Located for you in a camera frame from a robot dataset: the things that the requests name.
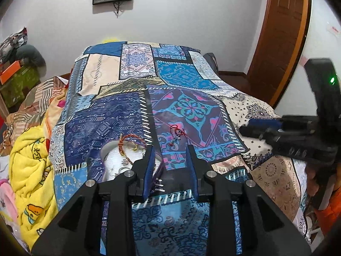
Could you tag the person's right hand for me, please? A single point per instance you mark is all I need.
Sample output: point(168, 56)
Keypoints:
point(314, 184)

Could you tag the orange box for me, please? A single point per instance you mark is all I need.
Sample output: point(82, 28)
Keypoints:
point(10, 72)

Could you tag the striped orange blanket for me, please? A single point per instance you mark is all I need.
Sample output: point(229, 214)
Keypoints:
point(32, 104)

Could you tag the brown wooden door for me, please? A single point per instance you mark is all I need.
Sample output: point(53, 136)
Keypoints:
point(279, 40)

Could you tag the heart-shaped purple tin box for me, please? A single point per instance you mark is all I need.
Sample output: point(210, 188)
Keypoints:
point(112, 160)

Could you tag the white heart-print sliding door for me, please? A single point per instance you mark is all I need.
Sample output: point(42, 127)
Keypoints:
point(319, 18)

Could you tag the red label sticker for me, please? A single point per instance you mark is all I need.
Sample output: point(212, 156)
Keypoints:
point(335, 30)

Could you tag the grey pillow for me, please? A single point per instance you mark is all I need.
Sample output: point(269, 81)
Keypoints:
point(32, 56)

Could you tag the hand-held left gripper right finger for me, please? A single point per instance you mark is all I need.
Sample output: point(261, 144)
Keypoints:
point(192, 176)

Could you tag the pink plush item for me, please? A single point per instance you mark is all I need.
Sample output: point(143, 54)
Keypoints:
point(8, 197)

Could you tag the blue patchwork blanket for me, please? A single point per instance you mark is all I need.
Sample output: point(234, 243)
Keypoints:
point(186, 90)

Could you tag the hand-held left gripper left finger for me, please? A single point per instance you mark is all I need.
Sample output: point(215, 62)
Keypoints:
point(149, 170)

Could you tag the person's right forearm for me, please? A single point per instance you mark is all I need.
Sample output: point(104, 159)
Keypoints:
point(331, 208)

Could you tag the yellow item behind bed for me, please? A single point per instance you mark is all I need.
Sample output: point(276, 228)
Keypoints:
point(110, 40)

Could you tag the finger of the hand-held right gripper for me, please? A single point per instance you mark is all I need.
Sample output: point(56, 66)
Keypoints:
point(253, 132)
point(263, 124)

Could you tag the green patterned box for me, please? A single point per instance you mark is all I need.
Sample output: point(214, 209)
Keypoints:
point(21, 85)

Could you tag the yellow cartoon blanket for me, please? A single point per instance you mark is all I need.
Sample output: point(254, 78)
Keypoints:
point(34, 170)

